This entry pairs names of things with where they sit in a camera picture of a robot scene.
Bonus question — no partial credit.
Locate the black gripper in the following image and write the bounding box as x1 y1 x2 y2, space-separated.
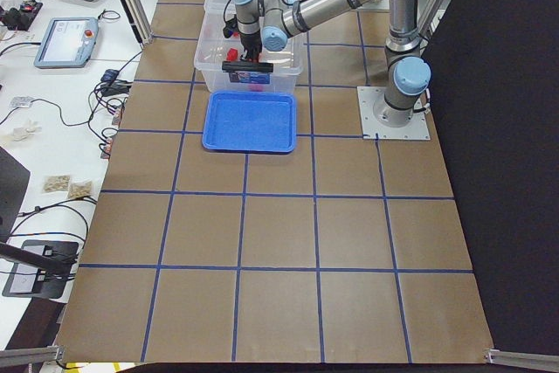
239 31 262 62

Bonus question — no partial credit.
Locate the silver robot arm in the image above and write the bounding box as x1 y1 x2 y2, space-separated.
223 0 431 128

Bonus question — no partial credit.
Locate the teach pendant tablet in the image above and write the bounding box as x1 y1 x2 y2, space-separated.
34 17 99 69

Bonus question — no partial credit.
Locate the red block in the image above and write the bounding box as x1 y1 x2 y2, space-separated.
226 48 240 62

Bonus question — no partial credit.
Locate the black monitor stand base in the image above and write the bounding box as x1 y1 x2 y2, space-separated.
1 239 79 300

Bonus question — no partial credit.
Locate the blue plastic tray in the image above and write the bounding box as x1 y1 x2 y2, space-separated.
202 91 297 154

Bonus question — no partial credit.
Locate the clear plastic storage box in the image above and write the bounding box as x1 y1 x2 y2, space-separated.
194 13 303 93

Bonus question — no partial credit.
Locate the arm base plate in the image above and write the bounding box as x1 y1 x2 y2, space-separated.
357 86 431 141

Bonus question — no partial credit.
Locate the black box latch handle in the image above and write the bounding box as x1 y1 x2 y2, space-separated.
222 61 274 73

